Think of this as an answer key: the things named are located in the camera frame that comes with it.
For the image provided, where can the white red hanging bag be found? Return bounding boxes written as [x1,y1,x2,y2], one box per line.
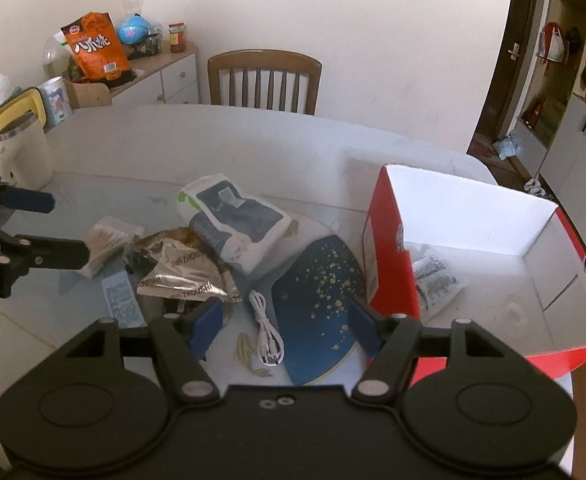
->
[542,22,570,64]

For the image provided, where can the wooden chair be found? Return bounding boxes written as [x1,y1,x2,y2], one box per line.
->
[207,50,323,116]

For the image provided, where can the silver foil snack bag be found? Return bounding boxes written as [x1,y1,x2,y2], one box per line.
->
[136,239,244,307]

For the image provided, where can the brown crumpled wrapper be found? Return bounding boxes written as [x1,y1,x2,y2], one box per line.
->
[123,227,209,273]

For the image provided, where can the cotton swab bag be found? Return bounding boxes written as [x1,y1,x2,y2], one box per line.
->
[80,216,145,279]

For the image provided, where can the orange snack bag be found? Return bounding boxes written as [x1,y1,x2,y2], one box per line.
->
[60,11,132,81]

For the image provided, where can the small cardboard box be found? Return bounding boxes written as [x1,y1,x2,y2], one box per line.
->
[66,80,114,110]

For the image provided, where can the glass jar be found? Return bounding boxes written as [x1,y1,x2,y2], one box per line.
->
[146,22,165,57]

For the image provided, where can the white usb cable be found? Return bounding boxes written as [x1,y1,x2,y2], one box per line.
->
[248,290,287,369]

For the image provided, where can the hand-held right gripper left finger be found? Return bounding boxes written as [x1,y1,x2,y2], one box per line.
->
[67,297,225,405]

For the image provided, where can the white desktop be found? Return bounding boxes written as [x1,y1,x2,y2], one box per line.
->
[0,104,574,406]

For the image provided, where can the light blue paper sachet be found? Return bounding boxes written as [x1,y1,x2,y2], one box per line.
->
[100,272,147,329]

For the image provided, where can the white shoes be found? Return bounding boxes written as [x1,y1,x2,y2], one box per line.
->
[523,177,550,199]

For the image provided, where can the grey wall cabinet unit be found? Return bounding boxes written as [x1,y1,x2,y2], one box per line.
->
[520,0,586,258]

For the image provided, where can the patterned floor rug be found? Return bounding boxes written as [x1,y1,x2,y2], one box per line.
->
[467,135,504,162]

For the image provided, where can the white blue tin can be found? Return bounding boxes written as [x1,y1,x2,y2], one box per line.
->
[38,76,74,126]

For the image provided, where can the red cardboard box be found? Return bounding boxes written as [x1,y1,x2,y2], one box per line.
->
[363,164,586,376]

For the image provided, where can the white sideboard cabinet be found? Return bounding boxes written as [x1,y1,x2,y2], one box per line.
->
[107,42,200,108]

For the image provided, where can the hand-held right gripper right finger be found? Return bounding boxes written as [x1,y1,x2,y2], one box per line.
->
[349,299,504,405]

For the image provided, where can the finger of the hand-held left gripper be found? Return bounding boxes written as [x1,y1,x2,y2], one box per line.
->
[0,212,90,281]
[0,172,56,216]

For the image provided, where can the dark blue speckled plate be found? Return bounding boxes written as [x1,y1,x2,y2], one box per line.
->
[270,235,370,387]

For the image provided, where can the white and grey snack bag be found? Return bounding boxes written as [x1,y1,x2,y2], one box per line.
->
[178,174,294,276]

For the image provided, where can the white kettle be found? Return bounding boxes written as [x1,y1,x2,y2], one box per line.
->
[0,113,54,189]

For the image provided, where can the yellow rimmed container lid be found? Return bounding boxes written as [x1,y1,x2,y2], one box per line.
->
[0,87,47,137]

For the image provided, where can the dark brown door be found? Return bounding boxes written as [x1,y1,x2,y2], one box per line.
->
[490,0,541,138]

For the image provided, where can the blue globe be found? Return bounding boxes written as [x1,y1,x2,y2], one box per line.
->
[118,12,150,61]

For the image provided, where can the blue plastic bag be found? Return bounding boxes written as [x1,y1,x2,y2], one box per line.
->
[493,131,524,161]

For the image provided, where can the red sauce jar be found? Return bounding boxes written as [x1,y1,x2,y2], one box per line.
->
[168,22,187,55]

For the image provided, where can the white printed packet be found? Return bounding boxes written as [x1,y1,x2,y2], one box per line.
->
[412,255,466,322]

